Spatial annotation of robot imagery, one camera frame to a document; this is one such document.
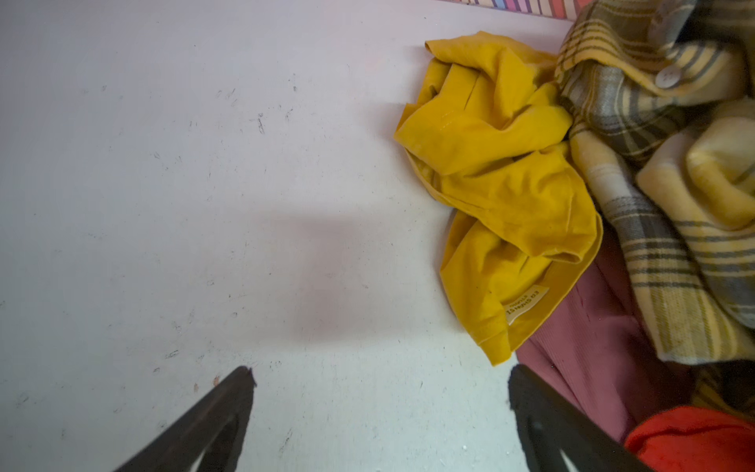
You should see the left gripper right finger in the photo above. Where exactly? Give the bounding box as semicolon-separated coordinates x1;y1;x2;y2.
508;365;650;471

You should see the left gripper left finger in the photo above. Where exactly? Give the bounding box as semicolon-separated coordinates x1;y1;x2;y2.
118;366;257;471

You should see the red cloth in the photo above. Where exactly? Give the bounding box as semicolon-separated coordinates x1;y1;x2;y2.
624;406;754;472

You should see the maroon cloth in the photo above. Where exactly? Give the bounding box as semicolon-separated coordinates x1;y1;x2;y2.
516;228;693;442

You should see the yellow grey plaid cloth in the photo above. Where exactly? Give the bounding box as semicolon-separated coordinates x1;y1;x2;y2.
556;1;754;420

